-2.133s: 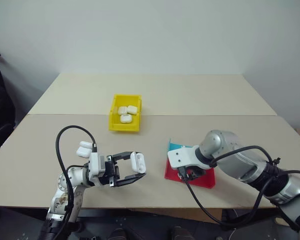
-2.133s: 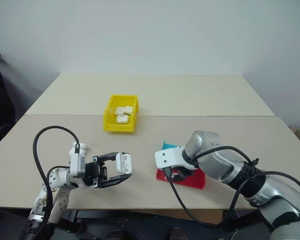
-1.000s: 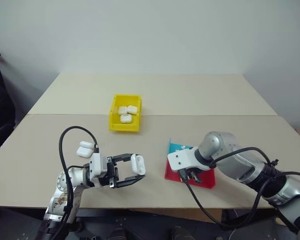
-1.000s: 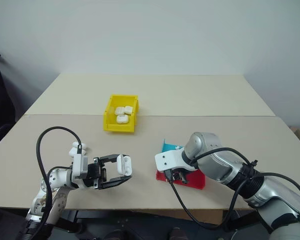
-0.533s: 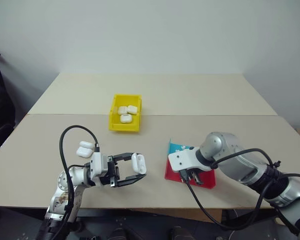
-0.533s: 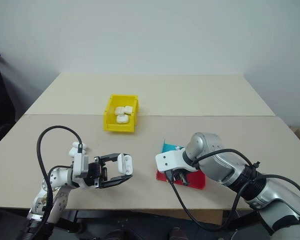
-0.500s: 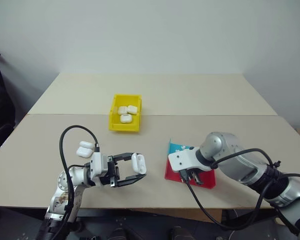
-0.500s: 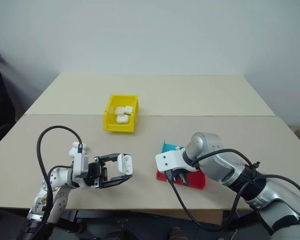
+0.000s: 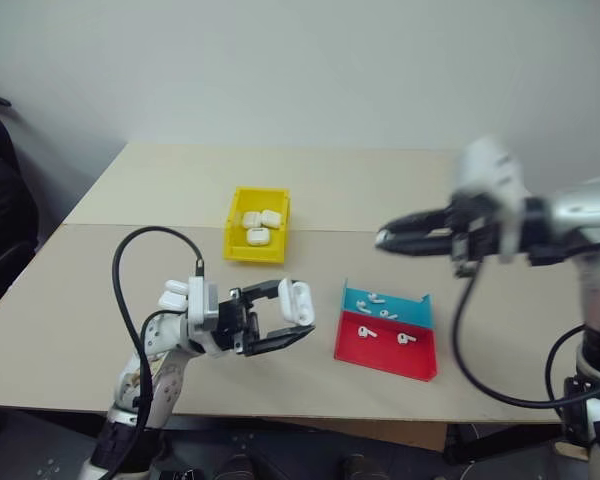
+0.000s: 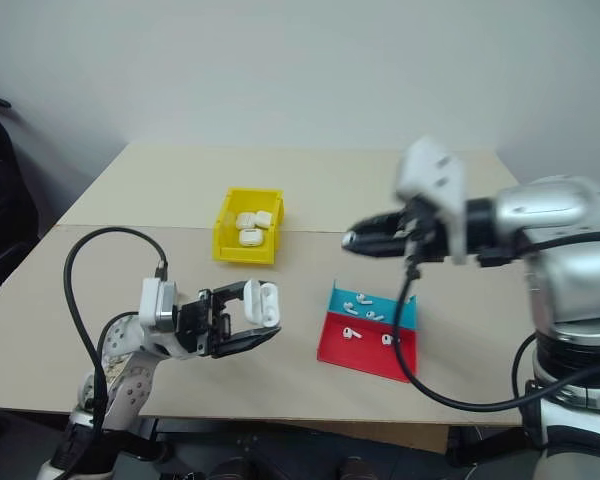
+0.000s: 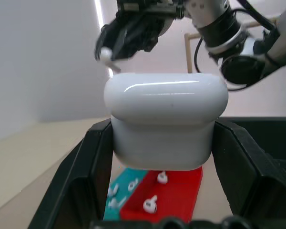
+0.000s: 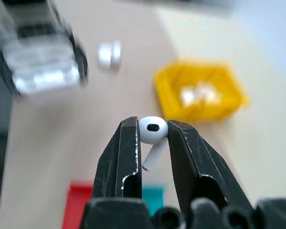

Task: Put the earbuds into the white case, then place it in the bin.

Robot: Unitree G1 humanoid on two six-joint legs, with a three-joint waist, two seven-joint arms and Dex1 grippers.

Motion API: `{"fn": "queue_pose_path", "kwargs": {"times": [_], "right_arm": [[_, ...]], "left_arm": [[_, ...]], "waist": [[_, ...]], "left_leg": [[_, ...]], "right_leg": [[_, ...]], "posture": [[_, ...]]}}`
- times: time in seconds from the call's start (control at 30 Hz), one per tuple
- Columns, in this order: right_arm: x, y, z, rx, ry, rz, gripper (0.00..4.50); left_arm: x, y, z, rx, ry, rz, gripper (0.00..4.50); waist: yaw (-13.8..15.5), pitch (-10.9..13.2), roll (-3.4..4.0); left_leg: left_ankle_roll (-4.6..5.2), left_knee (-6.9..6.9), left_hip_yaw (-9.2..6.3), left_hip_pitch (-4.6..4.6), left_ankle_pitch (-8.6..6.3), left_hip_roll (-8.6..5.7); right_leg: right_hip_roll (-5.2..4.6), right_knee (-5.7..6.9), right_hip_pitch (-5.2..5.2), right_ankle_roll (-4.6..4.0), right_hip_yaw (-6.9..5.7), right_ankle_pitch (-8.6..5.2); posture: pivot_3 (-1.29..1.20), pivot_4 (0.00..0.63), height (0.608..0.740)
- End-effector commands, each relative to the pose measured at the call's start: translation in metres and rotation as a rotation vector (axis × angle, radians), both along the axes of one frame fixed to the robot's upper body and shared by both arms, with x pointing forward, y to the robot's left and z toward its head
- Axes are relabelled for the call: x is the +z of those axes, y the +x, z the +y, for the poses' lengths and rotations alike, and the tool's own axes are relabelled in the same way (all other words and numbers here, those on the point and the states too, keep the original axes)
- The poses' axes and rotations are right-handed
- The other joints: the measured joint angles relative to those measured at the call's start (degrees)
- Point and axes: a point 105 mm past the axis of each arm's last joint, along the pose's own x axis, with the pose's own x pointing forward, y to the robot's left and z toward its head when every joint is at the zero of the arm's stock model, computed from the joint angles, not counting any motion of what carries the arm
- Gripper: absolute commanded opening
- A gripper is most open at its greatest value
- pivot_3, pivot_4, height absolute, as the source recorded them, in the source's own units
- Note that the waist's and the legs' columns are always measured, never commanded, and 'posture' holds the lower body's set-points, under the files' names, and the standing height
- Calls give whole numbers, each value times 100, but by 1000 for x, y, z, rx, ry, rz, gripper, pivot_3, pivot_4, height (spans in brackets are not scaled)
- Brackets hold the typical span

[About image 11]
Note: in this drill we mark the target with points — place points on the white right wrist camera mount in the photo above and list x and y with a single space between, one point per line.
209 12

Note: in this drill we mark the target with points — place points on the teal plastic tray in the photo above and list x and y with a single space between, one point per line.
124 190

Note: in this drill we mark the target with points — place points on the black plastic bin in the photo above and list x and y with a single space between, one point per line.
274 136

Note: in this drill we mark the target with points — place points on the white earbud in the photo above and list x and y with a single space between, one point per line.
149 204
162 178
106 54
113 202

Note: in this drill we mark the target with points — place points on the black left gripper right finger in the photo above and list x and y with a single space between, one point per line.
250 181

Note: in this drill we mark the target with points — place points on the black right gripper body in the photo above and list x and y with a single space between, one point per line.
155 16

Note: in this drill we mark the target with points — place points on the white earbuds charging case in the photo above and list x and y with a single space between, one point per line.
165 119

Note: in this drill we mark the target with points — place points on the red plastic tray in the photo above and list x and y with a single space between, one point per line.
174 193

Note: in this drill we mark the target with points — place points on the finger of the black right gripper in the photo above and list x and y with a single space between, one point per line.
127 43
103 35

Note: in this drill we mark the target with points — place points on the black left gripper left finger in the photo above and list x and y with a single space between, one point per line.
71 181

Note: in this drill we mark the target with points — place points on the light wooden frame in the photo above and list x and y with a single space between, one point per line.
188 52

